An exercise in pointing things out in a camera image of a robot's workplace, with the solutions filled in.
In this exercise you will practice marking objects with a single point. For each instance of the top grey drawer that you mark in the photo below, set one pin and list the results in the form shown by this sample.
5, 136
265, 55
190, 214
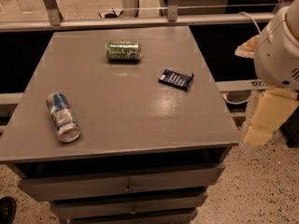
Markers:
124, 182

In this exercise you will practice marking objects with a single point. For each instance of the grey drawer cabinet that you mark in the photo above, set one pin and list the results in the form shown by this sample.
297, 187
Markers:
128, 120

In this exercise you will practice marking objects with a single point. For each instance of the grey metal railing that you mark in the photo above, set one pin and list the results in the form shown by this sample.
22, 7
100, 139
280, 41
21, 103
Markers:
58, 15

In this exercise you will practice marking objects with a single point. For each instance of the dark blue snack packet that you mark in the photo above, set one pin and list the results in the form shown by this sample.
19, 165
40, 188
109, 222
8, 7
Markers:
176, 80

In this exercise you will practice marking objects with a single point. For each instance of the dark floor fixture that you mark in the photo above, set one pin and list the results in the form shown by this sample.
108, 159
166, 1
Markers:
110, 15

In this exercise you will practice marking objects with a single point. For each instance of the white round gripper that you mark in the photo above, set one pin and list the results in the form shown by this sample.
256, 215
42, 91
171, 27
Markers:
276, 55

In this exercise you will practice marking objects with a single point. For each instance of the blue silver energy drink can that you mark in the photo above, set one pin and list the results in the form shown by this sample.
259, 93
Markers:
62, 118

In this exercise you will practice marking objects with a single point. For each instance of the green soda can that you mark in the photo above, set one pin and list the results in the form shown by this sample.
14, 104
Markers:
124, 50

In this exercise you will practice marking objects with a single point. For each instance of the grey drawer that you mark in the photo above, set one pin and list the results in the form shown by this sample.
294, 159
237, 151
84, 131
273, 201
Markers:
124, 182
130, 206
158, 217

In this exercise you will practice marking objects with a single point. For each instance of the middle grey drawer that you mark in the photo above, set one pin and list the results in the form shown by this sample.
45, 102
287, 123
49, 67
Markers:
130, 206

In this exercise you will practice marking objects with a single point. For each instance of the black shoe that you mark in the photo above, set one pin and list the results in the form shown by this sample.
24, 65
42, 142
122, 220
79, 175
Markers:
7, 210

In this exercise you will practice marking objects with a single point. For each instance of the bottom grey drawer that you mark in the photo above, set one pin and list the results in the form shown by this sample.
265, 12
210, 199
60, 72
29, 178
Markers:
158, 217

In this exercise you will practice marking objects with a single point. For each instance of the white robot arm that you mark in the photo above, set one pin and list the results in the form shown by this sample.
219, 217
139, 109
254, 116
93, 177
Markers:
275, 53

